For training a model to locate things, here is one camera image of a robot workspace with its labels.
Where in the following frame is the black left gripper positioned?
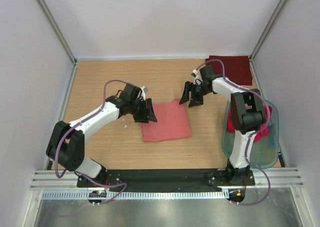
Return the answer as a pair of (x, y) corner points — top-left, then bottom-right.
(129, 97), (157, 123)

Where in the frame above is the teal transparent plastic basket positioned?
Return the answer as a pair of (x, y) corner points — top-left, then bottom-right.
(221, 101), (280, 169)

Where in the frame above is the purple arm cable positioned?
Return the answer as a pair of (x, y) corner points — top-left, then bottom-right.
(195, 59), (272, 207)
(54, 79), (128, 205)

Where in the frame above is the salmon pink t shirt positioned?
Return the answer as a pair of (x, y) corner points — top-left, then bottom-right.
(140, 99), (192, 143)

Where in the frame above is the aluminium front frame rail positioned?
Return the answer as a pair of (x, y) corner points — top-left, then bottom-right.
(29, 167), (304, 191)

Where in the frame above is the left aluminium corner post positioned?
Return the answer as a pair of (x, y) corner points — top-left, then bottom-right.
(29, 0), (77, 66)

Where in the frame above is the white slotted cable duct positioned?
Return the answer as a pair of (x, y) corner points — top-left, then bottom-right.
(41, 189), (229, 201)

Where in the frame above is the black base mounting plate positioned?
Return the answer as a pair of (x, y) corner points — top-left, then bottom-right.
(76, 168), (256, 193)

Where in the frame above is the aluminium corner post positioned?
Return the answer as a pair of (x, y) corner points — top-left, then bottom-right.
(249, 0), (297, 62)
(29, 0), (77, 66)

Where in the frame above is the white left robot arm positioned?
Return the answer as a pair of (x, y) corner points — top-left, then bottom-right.
(46, 82), (158, 187)

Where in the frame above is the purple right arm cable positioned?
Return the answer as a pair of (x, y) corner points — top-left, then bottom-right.
(195, 59), (272, 207)

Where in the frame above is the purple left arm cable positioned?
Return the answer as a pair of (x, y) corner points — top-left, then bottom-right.
(54, 79), (128, 205)

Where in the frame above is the magenta crumpled t shirt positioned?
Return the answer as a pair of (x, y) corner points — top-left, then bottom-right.
(226, 105), (273, 143)

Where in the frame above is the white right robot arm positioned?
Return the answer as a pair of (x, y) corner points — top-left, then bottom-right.
(179, 65), (270, 185)

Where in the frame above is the folded dark red t shirt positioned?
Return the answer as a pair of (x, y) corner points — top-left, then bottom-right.
(205, 55), (253, 86)

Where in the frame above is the right aluminium corner post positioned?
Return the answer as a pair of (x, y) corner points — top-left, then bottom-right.
(249, 0), (297, 62)

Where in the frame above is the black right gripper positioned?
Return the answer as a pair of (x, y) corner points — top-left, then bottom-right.
(179, 81), (211, 108)

